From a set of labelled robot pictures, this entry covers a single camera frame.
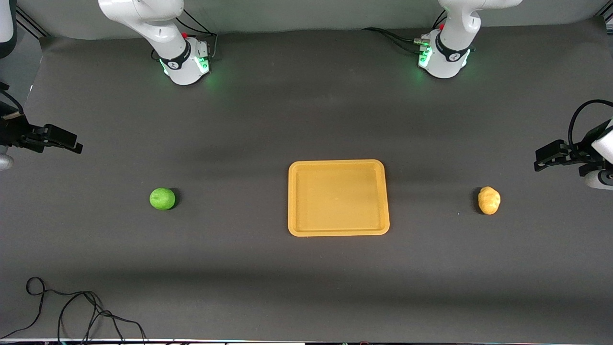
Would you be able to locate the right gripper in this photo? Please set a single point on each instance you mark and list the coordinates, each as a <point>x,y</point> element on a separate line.
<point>10,130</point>

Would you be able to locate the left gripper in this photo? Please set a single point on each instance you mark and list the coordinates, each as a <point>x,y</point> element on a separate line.
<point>581,152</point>

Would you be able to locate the yellow potato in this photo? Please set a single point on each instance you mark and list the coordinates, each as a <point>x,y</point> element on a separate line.
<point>489,201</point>

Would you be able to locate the green apple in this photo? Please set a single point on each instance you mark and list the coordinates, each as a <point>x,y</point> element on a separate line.
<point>162,199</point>

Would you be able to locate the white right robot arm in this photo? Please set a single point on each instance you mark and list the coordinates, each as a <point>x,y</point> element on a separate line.
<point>158,28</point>

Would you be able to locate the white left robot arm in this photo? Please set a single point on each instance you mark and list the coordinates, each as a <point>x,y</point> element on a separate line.
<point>455,28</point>

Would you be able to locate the yellow plastic tray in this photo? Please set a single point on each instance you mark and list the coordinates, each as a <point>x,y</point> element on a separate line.
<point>335,201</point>

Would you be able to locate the dark grey table mat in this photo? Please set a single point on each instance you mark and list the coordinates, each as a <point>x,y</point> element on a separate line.
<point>287,120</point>

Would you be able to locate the black frame rail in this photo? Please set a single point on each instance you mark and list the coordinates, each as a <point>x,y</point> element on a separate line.
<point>31,23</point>

